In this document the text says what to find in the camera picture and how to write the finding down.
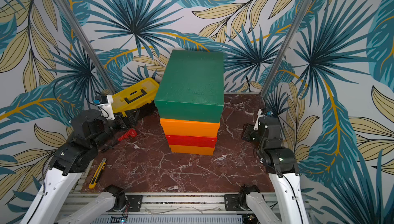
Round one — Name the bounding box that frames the red shoebox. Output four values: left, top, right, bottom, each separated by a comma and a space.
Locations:
166, 135, 218, 148

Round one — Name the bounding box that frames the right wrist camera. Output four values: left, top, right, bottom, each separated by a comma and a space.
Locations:
253, 109, 265, 131

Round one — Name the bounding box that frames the yellow and black toolbox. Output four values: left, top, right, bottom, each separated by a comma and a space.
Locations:
111, 77, 159, 116

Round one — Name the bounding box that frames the yellow utility knife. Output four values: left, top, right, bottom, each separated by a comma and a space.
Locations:
89, 158, 107, 189

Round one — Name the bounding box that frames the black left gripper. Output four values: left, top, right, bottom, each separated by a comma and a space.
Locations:
90, 107, 140, 151

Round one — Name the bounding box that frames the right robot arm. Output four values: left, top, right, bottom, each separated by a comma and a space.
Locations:
239, 115, 309, 224

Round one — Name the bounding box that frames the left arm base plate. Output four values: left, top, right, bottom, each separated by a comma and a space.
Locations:
113, 194, 143, 213

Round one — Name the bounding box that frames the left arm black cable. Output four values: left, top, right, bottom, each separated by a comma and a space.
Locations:
52, 77, 96, 117

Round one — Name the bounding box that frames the aluminium frame post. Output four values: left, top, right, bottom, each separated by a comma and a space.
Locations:
54, 0, 117, 94
260, 0, 313, 98

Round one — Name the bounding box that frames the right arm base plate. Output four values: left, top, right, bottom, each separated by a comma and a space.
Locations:
224, 194, 250, 211

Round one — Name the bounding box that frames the left aluminium frame post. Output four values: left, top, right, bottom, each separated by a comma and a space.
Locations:
54, 0, 117, 94

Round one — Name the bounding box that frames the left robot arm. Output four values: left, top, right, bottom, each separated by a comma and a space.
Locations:
21, 109, 136, 224

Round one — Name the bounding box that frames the green shoebox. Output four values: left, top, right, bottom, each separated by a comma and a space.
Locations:
155, 50, 225, 123

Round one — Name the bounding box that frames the orange shoebox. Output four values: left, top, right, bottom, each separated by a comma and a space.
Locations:
169, 145, 215, 156
160, 118, 220, 137

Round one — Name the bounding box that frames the right aluminium frame post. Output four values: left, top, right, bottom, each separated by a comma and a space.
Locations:
260, 0, 313, 98

